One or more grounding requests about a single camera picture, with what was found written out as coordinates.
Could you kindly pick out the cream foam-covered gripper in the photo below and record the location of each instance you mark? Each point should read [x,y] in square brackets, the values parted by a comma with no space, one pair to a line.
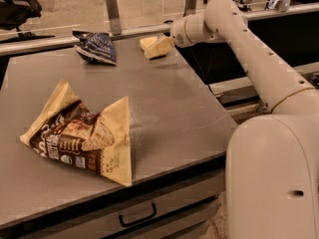
[178,32]

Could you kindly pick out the yellow sponge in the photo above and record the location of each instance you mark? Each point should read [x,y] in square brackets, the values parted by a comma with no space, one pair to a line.
[148,42]

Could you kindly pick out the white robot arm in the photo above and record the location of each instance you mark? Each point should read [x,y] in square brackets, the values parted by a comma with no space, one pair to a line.
[272,161]

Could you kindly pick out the blue chip bag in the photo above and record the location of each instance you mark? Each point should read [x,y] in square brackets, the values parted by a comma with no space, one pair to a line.
[95,47]

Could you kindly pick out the grey lower shelf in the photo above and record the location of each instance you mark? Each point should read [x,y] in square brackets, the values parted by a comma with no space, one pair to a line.
[241,91]

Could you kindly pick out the brown and cream snack bag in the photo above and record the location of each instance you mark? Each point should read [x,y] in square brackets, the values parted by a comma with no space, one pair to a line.
[67,131]

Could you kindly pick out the black office chair left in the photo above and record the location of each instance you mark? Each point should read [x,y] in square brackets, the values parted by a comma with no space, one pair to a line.
[14,13]

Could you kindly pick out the grey desk drawer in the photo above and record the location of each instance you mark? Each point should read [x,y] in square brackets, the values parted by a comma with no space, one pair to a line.
[179,206]

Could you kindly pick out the left metal glass bracket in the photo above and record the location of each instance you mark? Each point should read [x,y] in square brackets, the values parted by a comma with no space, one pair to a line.
[114,17]

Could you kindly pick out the black drawer handle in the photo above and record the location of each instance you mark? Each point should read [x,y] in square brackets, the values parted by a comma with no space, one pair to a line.
[137,215]

